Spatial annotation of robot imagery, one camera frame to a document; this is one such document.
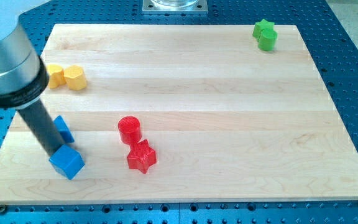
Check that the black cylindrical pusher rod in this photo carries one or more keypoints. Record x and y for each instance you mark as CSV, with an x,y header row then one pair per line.
x,y
42,126

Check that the blue cube block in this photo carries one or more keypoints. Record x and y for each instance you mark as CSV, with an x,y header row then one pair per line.
x,y
67,161

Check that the yellow heart block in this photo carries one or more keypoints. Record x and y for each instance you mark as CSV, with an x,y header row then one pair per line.
x,y
56,76

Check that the blue block behind rod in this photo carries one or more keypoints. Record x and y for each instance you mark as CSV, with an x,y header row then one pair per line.
x,y
64,130

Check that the yellow hexagon block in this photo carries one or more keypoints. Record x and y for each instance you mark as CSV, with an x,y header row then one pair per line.
x,y
75,77

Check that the red cylinder block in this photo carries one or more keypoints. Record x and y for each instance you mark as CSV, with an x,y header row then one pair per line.
x,y
129,130

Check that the left board clamp screw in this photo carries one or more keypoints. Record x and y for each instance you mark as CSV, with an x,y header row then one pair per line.
x,y
3,209

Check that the red star block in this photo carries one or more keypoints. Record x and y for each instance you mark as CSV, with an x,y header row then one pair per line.
x,y
141,156

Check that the light wooden board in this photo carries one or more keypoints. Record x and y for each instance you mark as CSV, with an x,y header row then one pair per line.
x,y
228,121

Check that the green cylinder block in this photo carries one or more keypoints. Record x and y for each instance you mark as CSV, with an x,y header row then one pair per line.
x,y
267,39

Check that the green star block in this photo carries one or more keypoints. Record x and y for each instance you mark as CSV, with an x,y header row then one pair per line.
x,y
260,26

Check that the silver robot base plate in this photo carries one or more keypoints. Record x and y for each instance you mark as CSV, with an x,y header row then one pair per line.
x,y
175,6

